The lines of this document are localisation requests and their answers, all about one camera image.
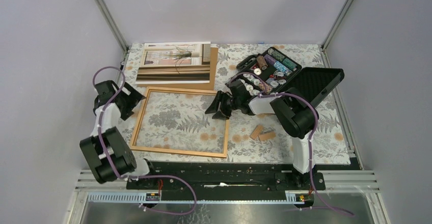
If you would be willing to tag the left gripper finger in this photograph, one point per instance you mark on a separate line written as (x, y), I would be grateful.
(126, 110)
(131, 95)

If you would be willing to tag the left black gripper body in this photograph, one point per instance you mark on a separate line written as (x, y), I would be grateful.
(126, 99)

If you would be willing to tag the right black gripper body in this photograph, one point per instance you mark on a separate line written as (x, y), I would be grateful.
(236, 102)

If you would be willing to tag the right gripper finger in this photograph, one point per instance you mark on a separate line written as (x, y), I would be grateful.
(222, 113)
(214, 106)

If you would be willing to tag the wooden picture frame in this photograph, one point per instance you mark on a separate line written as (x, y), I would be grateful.
(226, 138)

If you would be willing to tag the printed photo of plant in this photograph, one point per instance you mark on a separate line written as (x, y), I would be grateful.
(175, 63)

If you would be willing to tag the brown cardboard backing board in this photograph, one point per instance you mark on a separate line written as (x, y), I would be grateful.
(199, 86)

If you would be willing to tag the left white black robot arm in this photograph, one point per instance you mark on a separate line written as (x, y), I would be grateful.
(105, 150)

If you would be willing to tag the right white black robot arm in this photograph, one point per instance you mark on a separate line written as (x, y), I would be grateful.
(297, 116)

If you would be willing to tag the black poker chip case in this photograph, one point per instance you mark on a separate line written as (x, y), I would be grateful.
(274, 72)

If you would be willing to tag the small wooden block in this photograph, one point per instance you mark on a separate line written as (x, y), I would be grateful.
(267, 136)
(256, 132)

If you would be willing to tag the floral patterned table mat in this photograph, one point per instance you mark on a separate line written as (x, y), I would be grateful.
(329, 145)

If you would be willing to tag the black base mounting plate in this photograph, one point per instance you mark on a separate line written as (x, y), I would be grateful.
(220, 181)

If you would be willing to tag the aluminium rail frame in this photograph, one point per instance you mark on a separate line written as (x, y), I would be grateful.
(349, 197)

